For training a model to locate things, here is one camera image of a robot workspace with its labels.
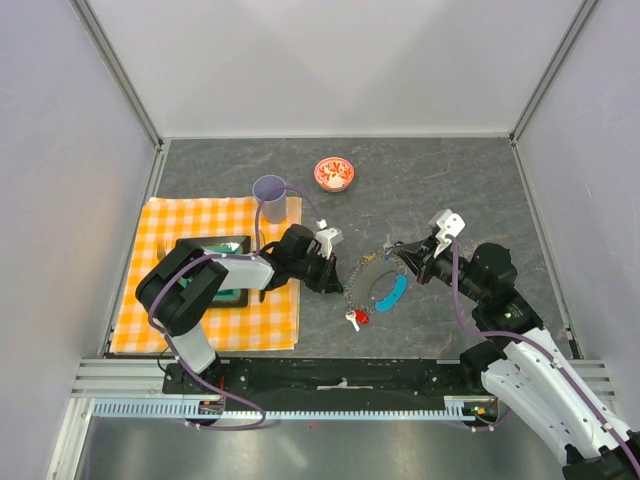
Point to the left aluminium frame post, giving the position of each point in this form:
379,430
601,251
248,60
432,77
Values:
103,45

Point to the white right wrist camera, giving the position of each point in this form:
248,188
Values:
446,226

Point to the aluminium corner frame post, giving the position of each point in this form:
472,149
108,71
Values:
559,57

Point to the grey cable duct rail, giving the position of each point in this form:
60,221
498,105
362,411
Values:
450,409

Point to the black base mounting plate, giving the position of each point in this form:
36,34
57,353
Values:
252,375

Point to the silver fork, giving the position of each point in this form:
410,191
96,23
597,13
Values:
161,251

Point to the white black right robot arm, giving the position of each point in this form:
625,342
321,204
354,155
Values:
518,362

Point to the black teal square plate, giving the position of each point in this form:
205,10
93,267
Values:
238,298

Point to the metal chain keyring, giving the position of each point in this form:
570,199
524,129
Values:
370,269

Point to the orange checkered cloth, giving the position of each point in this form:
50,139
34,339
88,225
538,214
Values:
270,326

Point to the red patterned ceramic bowl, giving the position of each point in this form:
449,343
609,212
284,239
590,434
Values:
334,174

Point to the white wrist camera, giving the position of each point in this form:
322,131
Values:
327,238
446,226

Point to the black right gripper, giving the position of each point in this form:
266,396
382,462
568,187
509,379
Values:
419,256

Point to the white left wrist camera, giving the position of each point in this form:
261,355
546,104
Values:
327,238

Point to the blue keyring handle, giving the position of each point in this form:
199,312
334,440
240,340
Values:
396,293

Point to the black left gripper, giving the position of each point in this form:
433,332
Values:
328,278

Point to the lilac plastic cup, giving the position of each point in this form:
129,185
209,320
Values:
270,191

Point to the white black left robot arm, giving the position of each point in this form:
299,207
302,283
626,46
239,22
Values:
178,291

